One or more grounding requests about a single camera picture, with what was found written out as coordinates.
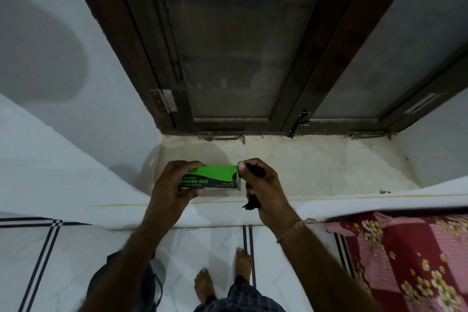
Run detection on person's right foot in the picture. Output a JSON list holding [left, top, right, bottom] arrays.
[[234, 247, 253, 283]]

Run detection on dark metal tower bolt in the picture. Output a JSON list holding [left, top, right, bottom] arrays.
[[287, 110, 311, 139]]

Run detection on metal window stay hook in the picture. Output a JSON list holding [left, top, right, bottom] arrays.
[[349, 131, 398, 140], [202, 134, 246, 145]]

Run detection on person's right forearm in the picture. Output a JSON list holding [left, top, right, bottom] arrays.
[[264, 220, 384, 312]]

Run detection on dark grey waste bin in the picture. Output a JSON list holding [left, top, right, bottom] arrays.
[[87, 250, 166, 312]]

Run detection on person's right hand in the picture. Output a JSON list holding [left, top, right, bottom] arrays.
[[238, 158, 301, 237]]

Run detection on marble window sill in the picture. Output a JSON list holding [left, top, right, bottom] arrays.
[[154, 134, 421, 200]]

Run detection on black garbage bag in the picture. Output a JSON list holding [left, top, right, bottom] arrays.
[[241, 162, 267, 211]]

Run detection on dark checked trousers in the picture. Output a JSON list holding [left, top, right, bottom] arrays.
[[193, 275, 286, 312]]

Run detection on person's left foot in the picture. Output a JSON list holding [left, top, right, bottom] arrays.
[[194, 269, 217, 305]]

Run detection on frosted glass window sash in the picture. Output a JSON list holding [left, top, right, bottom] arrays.
[[110, 0, 334, 132], [282, 0, 468, 134]]

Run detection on person's left hand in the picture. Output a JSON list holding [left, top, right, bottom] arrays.
[[144, 161, 205, 226]]

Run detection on person's left forearm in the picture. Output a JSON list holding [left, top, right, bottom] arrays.
[[78, 217, 173, 312]]

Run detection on green garbage bag box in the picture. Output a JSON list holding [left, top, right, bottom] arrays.
[[178, 166, 242, 191]]

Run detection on silver metal window hinge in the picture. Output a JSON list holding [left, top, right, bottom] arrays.
[[404, 93, 441, 114], [149, 89, 178, 114]]

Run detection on red pink floral bedsheet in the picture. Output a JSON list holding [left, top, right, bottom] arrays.
[[325, 212, 468, 312]]

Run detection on dark wooden window frame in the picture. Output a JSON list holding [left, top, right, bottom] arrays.
[[60, 0, 468, 137]]

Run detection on orange thread wrist bracelet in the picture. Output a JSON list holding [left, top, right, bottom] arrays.
[[276, 218, 317, 244]]

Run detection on person's foot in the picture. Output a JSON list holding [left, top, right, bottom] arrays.
[[194, 269, 217, 305], [234, 247, 253, 283]]

